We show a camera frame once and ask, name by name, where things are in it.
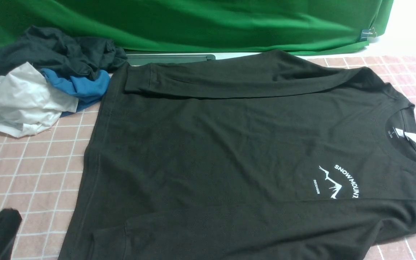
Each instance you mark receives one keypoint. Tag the dark gray long-sleeve top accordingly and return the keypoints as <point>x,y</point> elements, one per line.
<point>261,157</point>

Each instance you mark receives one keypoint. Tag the green backdrop cloth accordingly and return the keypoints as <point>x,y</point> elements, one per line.
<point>300,27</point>

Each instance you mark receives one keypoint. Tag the pink checkered tablecloth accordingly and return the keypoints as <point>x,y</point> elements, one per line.
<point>40,174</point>

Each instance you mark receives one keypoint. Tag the dark green metal bar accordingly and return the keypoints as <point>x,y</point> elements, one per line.
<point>140,60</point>

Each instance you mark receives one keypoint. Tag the blue binder clip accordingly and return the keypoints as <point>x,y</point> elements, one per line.
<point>366,34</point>

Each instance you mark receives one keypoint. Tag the crumpled black garment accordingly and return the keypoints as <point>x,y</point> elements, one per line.
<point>50,48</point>

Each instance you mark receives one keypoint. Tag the crumpled blue garment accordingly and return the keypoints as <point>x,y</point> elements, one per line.
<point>80,92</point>

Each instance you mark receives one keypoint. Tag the crumpled white garment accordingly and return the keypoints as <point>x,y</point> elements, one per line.
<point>29,104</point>

